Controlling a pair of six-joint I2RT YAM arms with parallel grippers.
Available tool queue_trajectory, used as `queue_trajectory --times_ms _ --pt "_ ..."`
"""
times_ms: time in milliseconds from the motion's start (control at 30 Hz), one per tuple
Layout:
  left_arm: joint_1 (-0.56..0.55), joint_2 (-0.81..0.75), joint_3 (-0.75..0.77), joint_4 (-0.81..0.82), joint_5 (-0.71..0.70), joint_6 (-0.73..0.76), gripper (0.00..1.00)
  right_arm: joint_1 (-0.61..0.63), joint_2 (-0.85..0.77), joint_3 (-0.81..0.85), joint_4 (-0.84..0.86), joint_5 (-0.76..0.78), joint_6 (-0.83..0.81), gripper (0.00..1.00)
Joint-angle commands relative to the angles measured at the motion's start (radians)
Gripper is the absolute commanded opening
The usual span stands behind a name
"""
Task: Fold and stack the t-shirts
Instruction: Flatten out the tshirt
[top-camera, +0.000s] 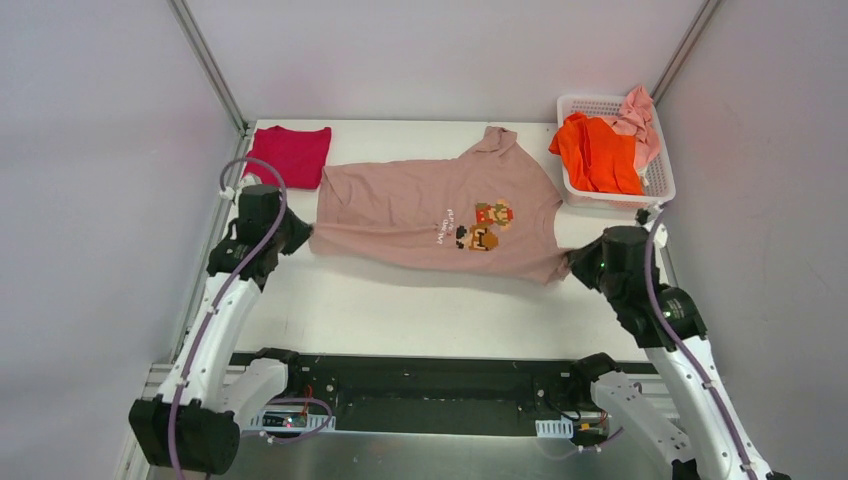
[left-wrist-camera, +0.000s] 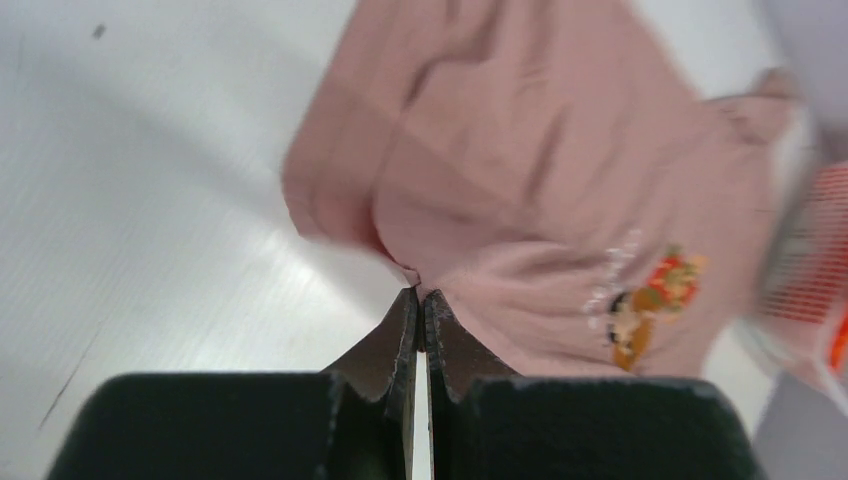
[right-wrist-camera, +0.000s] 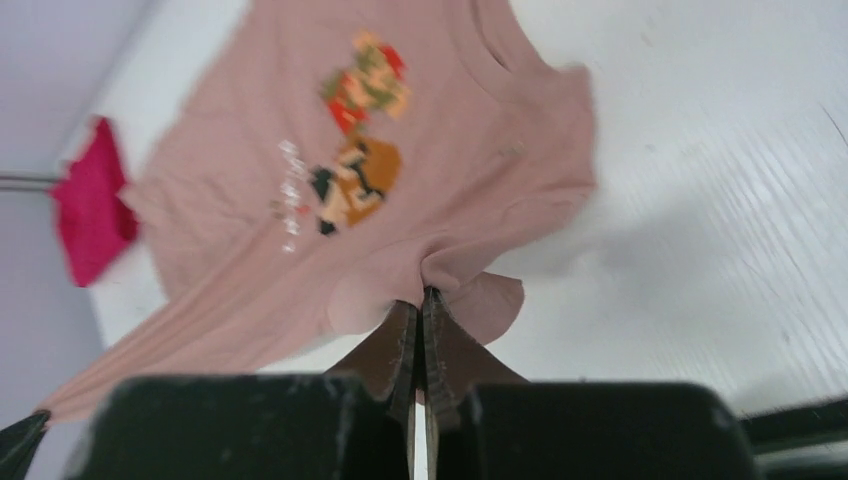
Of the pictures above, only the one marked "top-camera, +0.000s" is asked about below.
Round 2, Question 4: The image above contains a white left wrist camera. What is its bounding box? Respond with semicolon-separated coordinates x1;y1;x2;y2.
218;186;240;204

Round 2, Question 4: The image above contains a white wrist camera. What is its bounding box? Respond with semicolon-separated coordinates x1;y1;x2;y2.
218;186;240;204
635;203;665;229

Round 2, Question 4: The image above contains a right white cable duct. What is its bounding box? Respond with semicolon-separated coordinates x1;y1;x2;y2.
535;417;574;439

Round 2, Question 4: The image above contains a white plastic laundry basket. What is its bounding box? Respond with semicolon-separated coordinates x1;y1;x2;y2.
549;87;676;210

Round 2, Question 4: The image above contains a light pink crumpled t-shirt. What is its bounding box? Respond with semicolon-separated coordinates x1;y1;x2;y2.
608;86;661;175

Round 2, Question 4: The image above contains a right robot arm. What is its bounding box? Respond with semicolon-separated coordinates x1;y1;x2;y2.
567;220;785;479

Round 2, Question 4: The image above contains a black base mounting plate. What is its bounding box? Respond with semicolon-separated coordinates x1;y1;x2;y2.
280;355;601;436

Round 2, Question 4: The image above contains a left white cable duct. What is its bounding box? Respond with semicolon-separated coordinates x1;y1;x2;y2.
245;407;336;435

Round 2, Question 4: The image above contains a white cable duct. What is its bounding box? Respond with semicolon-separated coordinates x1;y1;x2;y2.
245;407;336;435
535;417;574;439

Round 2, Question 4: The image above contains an orange t-shirt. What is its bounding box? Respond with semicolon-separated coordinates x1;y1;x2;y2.
549;112;643;196

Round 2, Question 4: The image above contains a folded red t-shirt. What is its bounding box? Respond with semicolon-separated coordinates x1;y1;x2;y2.
247;126;332;191

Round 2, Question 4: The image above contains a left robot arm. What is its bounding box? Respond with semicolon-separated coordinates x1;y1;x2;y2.
129;185;312;476

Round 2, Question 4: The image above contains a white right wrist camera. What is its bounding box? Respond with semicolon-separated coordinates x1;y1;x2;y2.
635;203;665;229

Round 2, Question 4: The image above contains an aluminium frame rail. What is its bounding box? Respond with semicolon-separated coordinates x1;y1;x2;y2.
139;362;738;421

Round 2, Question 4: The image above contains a dusty pink graphic t-shirt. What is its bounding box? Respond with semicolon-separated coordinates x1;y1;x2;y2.
309;127;569;285

